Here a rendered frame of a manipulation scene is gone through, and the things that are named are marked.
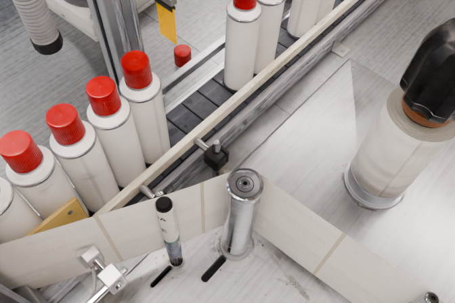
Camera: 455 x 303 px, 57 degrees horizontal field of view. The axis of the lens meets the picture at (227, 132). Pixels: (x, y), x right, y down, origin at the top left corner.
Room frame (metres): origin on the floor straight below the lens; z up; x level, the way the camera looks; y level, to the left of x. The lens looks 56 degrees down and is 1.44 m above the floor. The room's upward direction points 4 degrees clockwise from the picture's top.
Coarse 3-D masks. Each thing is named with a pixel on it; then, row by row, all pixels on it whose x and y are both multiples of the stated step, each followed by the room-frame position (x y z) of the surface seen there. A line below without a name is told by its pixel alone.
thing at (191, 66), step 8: (224, 40) 0.50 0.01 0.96; (208, 48) 0.48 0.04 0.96; (216, 48) 0.48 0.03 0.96; (200, 56) 0.46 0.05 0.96; (208, 56) 0.47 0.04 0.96; (192, 64) 0.44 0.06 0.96; (200, 64) 0.45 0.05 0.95; (176, 72) 0.42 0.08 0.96; (184, 72) 0.43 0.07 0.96; (168, 80) 0.41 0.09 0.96; (176, 80) 0.41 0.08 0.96; (168, 88) 0.40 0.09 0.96
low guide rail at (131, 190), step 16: (352, 0) 0.68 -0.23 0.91; (336, 16) 0.64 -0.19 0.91; (320, 32) 0.60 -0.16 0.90; (288, 48) 0.54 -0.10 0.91; (272, 64) 0.50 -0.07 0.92; (256, 80) 0.46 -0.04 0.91; (240, 96) 0.42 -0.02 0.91; (224, 112) 0.39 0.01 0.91; (208, 128) 0.36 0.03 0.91; (176, 144) 0.32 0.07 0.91; (192, 144) 0.34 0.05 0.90; (160, 160) 0.30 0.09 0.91; (144, 176) 0.27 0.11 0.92; (128, 192) 0.24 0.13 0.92; (112, 208) 0.22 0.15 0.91
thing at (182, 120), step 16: (336, 0) 0.72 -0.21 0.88; (288, 16) 0.66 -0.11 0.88; (304, 48) 0.58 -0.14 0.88; (288, 64) 0.53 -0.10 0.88; (272, 80) 0.49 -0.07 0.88; (192, 96) 0.44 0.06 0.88; (208, 96) 0.45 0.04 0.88; (224, 96) 0.45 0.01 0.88; (256, 96) 0.47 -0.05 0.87; (176, 112) 0.41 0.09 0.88; (192, 112) 0.41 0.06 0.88; (208, 112) 0.41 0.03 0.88; (176, 128) 0.38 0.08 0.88; (192, 128) 0.38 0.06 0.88; (176, 160) 0.32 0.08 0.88; (160, 176) 0.29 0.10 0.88
